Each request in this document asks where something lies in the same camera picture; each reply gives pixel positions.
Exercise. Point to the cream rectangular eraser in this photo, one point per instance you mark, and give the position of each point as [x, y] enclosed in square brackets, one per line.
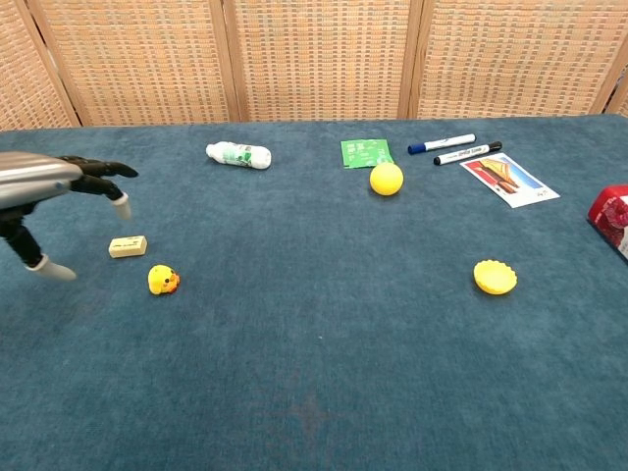
[127, 246]

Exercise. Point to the picture card with white border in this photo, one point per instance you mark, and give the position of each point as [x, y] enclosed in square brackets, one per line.
[510, 179]

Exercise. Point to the blue-capped white marker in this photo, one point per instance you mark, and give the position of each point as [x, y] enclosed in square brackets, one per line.
[441, 143]

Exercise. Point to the yellow scalloped cap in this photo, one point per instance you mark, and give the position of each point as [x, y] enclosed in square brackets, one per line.
[494, 277]

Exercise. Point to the green square packet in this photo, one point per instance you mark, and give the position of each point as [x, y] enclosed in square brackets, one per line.
[365, 153]

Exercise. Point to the white green-label plastic bottle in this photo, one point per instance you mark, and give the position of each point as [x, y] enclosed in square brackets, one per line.
[240, 154]

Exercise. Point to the red white package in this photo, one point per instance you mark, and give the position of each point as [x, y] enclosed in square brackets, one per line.
[611, 213]

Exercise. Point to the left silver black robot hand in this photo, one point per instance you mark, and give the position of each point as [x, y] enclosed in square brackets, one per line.
[39, 176]

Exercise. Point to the yellow rubber duck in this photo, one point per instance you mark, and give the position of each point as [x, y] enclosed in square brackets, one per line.
[162, 279]

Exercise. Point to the black-capped white marker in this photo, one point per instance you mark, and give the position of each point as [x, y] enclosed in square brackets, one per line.
[466, 153]

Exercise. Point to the yellow ball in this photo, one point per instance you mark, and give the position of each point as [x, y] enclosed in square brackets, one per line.
[386, 179]

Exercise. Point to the woven wooden folding screen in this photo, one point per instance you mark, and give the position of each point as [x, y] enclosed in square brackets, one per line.
[314, 59]

